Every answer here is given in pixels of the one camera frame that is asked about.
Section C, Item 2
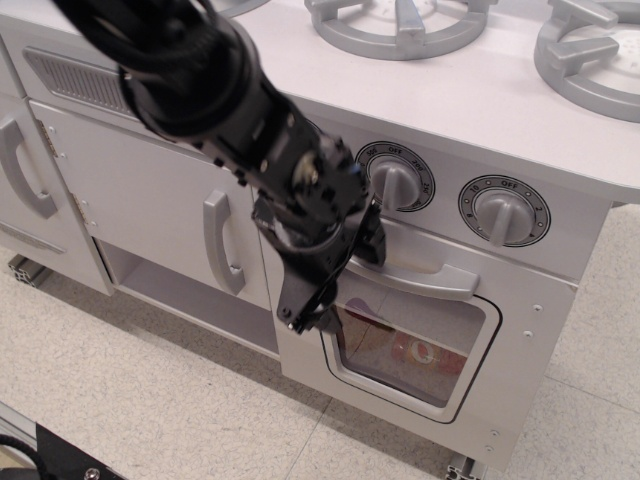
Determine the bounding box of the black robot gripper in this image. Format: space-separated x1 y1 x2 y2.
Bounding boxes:
194 95 386 334

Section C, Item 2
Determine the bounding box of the silver oven door handle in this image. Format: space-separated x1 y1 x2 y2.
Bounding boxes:
339 227 480 302

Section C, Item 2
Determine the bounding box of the white toy oven door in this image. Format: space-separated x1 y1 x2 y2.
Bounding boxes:
275 242 576 470

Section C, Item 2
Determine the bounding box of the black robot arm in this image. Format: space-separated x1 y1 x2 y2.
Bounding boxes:
58 1 386 333

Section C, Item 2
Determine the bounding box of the middle grey oven knob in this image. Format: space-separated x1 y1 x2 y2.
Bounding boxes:
356 141 436 212

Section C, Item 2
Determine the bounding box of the grey oven knob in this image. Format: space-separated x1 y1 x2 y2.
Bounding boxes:
356 141 436 212
458 175 551 248

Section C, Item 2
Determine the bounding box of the right grey oven knob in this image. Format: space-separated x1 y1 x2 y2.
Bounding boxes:
458 175 551 248

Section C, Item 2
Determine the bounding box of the red orange toy can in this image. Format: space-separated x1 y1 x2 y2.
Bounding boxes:
391 335 467 376

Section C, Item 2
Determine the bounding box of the white cabinet door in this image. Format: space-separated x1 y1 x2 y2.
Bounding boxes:
31 102 270 308

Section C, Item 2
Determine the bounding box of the white toy kitchen unit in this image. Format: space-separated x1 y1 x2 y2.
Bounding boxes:
0 0 640 460

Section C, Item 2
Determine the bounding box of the left silver stove burner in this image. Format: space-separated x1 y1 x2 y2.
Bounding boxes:
304 1 496 61

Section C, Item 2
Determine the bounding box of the silver stove burner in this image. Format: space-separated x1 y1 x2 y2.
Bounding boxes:
534 1 639 123
304 1 496 61

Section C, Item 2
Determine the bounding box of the white left appliance door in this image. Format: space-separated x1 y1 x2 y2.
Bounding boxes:
1 95 114 295

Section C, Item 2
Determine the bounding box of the silver toy sink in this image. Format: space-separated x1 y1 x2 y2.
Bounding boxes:
210 0 269 18

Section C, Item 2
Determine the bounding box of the right silver stove burner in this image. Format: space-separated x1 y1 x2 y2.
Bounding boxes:
534 1 639 123

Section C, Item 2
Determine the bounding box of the silver vent grille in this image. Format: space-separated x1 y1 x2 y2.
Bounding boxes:
23 47 135 118

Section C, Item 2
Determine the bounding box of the silver cabinet door handle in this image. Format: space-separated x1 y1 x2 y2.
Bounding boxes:
202 190 246 296

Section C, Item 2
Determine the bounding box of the right aluminium frame rail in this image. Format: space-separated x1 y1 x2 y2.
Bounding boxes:
445 453 488 480

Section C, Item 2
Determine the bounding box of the aluminium frame rail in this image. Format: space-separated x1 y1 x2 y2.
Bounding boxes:
445 453 488 480
8 255 51 288

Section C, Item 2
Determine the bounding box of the silver left appliance handle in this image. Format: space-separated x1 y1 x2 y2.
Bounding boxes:
1 117 57 219

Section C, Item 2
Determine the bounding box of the left aluminium frame rail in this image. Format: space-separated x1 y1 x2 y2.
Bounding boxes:
8 255 51 288

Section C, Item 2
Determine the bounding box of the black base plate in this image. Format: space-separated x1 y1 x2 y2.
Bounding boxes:
0 422 126 480

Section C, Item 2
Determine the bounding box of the black floor cable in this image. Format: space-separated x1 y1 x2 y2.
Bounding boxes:
0 433 51 474

